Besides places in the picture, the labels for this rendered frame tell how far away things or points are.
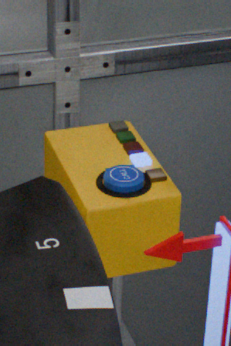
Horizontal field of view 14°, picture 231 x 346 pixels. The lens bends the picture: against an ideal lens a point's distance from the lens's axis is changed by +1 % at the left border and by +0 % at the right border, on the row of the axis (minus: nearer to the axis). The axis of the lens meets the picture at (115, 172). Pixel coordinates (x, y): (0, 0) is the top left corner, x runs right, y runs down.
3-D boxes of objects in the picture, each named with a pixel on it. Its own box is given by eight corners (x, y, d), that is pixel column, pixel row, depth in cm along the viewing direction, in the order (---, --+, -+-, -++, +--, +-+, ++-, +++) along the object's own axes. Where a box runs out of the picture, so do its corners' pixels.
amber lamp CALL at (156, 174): (144, 174, 94) (144, 169, 94) (161, 171, 94) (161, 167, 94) (150, 183, 92) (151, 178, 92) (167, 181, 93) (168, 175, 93)
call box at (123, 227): (43, 209, 107) (42, 128, 101) (127, 196, 109) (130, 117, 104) (84, 296, 94) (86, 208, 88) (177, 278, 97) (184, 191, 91)
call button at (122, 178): (98, 180, 94) (98, 165, 93) (135, 174, 95) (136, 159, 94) (110, 201, 91) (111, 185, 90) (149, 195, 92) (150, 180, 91)
